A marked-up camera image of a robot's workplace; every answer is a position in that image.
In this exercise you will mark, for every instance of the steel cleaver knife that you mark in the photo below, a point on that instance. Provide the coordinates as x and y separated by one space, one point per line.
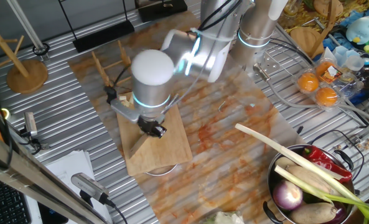
139 147

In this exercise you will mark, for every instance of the white paper stack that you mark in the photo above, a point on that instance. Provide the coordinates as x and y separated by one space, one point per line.
69 165

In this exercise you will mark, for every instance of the brown sweet potato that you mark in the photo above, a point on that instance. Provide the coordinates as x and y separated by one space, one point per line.
311 213
311 179

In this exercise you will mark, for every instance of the purple onion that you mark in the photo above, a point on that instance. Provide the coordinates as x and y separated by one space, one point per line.
287 196

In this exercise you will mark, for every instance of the clear glass jar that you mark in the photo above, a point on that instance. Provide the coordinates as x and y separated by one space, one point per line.
291 9

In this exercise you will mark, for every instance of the short cut scallion piece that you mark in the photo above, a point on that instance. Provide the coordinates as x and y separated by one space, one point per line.
126 104
131 99
123 98

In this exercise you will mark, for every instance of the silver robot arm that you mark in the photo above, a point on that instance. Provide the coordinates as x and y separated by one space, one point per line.
153 81

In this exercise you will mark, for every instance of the red pepper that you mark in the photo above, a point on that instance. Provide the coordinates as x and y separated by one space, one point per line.
321 157

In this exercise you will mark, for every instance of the clear plastic fruit container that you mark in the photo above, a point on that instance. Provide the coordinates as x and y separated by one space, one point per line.
343 87

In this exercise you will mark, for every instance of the white plastic cup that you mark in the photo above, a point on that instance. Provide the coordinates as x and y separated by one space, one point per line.
354 63
339 54

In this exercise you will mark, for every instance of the pale green cabbage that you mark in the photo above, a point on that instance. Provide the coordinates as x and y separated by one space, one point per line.
224 218

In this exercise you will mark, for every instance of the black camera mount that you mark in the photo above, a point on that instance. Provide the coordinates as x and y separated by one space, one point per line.
31 143

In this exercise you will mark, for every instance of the small black object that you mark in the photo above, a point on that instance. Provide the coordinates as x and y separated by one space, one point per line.
300 130

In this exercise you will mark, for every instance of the marble pattern table mat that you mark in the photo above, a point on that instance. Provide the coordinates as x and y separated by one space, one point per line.
218 109

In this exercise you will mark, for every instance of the purple eggplant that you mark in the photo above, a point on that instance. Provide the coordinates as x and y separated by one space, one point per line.
339 214

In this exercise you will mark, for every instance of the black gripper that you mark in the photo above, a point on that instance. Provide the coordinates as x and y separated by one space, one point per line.
151 126

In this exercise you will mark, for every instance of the silver depth camera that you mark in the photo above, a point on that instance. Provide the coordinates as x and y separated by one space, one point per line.
30 124
89 185

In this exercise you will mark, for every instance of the aluminium frame beam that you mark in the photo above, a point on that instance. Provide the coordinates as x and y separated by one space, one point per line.
16 166

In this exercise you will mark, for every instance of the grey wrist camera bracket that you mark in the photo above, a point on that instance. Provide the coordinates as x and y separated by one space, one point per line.
125 112

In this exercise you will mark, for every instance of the silver tripod pole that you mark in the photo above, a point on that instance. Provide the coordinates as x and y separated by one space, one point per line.
26 25

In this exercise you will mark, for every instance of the wooden mug tree stand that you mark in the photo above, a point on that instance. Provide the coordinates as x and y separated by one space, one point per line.
304 39
27 77

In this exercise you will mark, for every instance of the orange fruit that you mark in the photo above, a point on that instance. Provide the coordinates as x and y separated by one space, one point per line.
326 97
322 70
307 82

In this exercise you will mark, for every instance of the long green scallion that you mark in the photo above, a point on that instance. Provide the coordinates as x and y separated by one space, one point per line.
265 141
296 180

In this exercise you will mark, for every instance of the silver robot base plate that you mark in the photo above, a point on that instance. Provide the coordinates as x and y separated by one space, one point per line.
272 63

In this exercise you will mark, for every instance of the wooden cutting board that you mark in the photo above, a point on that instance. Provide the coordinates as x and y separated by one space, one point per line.
168 152

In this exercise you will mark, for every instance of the yellow dried pasta bag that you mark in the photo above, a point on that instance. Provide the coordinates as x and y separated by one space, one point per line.
355 6

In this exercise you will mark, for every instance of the black smartphone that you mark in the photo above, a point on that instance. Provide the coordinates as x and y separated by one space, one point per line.
52 216

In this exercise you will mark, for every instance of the wooden peg knife rack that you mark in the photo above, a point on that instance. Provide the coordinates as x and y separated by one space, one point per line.
101 71

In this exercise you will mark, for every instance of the pale potato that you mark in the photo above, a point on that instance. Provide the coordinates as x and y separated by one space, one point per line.
283 161

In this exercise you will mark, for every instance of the black keyboard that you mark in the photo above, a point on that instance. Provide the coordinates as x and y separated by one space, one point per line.
3 205

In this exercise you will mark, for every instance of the light blue plush toy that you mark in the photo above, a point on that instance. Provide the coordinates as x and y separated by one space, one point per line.
360 31

